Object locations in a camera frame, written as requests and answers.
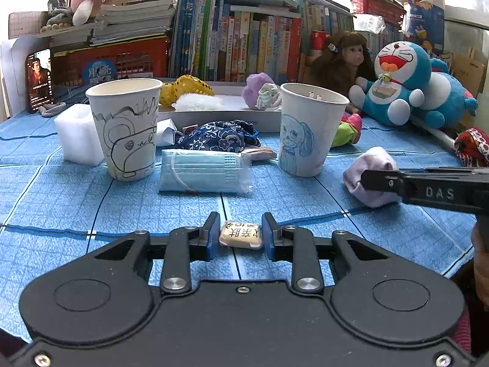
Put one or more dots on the paper cup with black drawing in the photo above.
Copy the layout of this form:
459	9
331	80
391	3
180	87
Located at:
126	133

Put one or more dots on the white rod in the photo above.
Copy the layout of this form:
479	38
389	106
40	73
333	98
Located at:
431	130

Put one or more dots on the small beige printed packet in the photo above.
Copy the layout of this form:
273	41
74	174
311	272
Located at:
240	237

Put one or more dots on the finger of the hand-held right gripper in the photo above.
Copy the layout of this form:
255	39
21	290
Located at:
382	179

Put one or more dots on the black smartphone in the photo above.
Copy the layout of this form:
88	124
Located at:
39	80

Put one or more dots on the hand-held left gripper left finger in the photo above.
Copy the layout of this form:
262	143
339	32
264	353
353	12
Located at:
214	237

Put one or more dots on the person's right hand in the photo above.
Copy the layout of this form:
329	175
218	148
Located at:
482	271

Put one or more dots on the green checked cloth doll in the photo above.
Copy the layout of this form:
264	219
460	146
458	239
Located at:
269	97

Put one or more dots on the blue checked tablecloth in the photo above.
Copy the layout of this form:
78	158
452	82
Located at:
114	206

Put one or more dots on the red patterned fabric toy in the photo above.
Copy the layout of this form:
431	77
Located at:
472	145

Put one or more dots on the red can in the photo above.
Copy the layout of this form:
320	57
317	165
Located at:
319	40

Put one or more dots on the clear plastic bag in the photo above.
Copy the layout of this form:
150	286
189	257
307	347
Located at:
368	23

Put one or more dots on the blue round sign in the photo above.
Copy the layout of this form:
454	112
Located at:
97	74

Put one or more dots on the stack of books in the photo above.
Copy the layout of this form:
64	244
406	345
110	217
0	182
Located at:
133	11

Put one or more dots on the person's red knit clothing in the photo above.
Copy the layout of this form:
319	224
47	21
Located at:
464	328

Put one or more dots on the row of books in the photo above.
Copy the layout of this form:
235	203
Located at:
248	42

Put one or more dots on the white foam block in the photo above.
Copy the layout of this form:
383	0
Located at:
76	133

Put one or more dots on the purple plush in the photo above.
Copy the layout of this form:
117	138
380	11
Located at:
252	86

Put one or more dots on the paper cup with blue drawing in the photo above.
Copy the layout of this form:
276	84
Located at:
305	133

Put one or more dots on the white grid board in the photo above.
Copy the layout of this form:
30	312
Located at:
23	25

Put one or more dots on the pink and green plush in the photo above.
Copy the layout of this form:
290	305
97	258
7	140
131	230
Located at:
349	130

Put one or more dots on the white fluffy plush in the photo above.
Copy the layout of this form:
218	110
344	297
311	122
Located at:
198	102

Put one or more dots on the blue face mask pack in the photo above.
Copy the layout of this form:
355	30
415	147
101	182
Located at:
202	170

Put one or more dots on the red plastic basket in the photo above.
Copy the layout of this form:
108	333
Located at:
133	61

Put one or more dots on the small red basket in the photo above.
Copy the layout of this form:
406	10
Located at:
378	4

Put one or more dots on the blue printed carton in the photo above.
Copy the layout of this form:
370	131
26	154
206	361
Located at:
424	19

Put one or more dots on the lavender cloth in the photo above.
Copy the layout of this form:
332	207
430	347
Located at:
366	157

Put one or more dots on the navy floral fabric pouch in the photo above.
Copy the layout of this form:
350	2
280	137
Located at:
217	137

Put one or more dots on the blue cat plush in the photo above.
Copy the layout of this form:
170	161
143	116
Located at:
397	76

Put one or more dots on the blue plush toy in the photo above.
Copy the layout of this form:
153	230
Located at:
450	91

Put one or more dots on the brown cardboard box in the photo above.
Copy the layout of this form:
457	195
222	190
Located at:
466	70

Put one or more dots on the gold sequin heart plush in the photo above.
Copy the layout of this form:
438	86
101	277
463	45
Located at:
187	86

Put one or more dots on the white cardboard box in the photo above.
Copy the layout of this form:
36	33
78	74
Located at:
229	112

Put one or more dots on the white paper board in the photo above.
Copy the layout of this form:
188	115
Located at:
11	65

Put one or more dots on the brown monkey plush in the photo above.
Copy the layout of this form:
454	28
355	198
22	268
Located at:
344	61

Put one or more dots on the white folded paper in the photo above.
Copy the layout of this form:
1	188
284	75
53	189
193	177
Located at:
168	130

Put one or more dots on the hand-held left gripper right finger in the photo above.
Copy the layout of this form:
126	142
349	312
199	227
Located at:
269	237

